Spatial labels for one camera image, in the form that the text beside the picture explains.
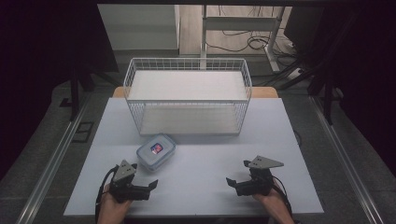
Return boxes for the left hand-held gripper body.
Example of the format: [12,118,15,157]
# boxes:
[108,159,151,203]

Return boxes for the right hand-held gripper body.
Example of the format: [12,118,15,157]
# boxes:
[235,155,285,197]

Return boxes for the person's right hand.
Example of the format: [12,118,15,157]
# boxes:
[251,178,291,218]

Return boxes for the person's left hand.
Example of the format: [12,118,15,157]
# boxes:
[97,184,134,220]

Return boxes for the clear plastic box blue lid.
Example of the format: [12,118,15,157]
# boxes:
[135,133,177,172]

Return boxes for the wooden board behind table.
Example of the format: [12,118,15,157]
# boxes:
[111,86,279,99]

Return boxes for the black stand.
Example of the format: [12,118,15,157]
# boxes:
[274,55,345,126]
[59,66,122,122]

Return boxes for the white power strip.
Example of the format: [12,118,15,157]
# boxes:
[287,66,304,80]

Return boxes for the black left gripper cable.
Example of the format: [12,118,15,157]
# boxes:
[94,164,120,224]

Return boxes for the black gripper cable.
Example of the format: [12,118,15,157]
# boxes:
[94,164,120,224]
[271,175,294,218]

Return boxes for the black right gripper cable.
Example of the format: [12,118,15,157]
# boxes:
[271,175,294,218]

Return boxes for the metal floor rail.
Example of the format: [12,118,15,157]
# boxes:
[308,95,385,224]
[14,91,92,224]

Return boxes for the white wire basket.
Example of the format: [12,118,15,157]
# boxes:
[122,57,253,137]

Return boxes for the black cables on floor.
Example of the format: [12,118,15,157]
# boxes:
[205,5,300,68]

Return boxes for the white metal desk frame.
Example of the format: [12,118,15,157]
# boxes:
[200,4,287,73]

